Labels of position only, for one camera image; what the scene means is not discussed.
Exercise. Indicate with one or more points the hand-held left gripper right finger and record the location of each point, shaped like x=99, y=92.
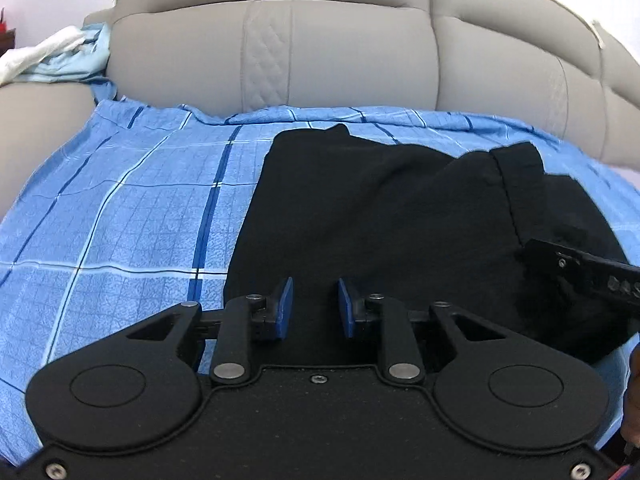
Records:
x=346, y=307

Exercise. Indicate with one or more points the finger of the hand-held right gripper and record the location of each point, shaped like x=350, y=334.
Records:
x=550, y=257

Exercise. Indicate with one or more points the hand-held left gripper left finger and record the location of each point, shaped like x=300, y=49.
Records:
x=285, y=307

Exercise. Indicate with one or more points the black pants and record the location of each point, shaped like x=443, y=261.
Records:
x=390, y=210

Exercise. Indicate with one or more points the person's right forearm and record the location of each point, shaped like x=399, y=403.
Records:
x=632, y=410

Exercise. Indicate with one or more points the blue checked bedsheet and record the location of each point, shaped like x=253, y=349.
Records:
x=140, y=220

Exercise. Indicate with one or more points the light blue cloth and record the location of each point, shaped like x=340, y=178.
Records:
x=75, y=62

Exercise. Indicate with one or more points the white cloth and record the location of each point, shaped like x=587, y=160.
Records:
x=37, y=52

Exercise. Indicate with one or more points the dark brown furniture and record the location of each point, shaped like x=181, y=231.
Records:
x=6, y=35

